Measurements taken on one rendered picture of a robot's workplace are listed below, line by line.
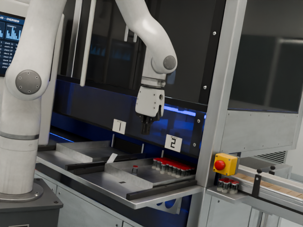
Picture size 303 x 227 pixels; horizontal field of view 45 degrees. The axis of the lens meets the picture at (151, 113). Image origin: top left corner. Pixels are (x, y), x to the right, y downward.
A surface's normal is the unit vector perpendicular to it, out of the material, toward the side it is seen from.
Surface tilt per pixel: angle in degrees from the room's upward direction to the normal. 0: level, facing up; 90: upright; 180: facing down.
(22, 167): 90
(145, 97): 91
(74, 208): 90
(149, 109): 96
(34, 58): 62
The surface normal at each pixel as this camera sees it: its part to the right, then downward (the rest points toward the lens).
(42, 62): 0.63, -0.27
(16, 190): 0.46, 0.17
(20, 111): 0.23, -0.85
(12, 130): -0.01, 0.10
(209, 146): -0.65, -0.02
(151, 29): -0.03, -0.48
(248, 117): 0.75, 0.19
